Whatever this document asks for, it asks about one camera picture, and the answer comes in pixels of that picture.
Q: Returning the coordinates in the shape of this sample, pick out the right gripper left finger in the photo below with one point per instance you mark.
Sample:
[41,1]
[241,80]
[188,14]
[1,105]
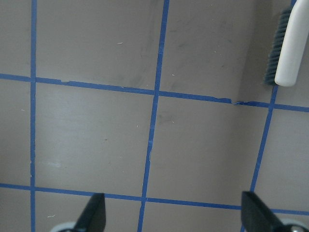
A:
[92,218]

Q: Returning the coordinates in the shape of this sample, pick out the beige hand brush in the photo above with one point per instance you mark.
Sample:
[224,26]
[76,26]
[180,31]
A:
[288,46]

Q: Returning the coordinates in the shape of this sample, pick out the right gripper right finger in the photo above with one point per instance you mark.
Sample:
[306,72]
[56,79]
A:
[257,217]

